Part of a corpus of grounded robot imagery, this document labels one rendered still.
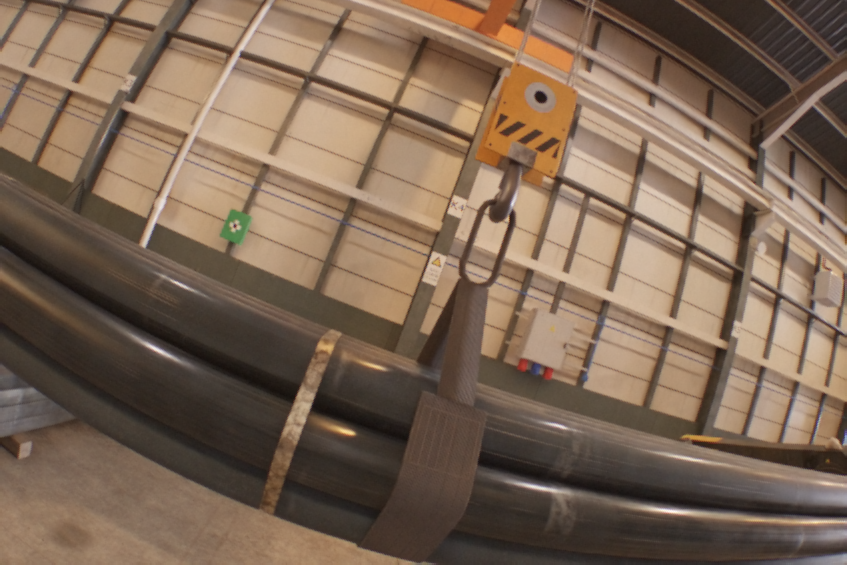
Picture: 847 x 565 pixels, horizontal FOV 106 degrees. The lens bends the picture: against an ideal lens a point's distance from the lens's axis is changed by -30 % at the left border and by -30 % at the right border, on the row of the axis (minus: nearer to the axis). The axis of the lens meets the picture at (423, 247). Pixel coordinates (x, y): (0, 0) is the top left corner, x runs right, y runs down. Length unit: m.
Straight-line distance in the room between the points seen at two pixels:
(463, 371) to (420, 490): 0.28
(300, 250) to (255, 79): 3.05
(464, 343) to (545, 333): 6.10
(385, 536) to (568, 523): 0.39
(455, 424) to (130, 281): 0.75
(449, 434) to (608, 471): 0.41
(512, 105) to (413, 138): 6.21
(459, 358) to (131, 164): 7.64
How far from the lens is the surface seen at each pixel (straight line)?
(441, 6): 7.88
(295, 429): 0.89
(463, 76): 8.12
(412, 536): 1.01
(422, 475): 0.91
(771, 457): 5.07
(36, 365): 1.21
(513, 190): 1.18
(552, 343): 7.19
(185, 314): 0.99
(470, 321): 1.09
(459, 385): 0.99
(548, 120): 1.32
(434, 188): 7.25
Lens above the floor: 1.54
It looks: 10 degrees up
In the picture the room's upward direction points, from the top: 21 degrees clockwise
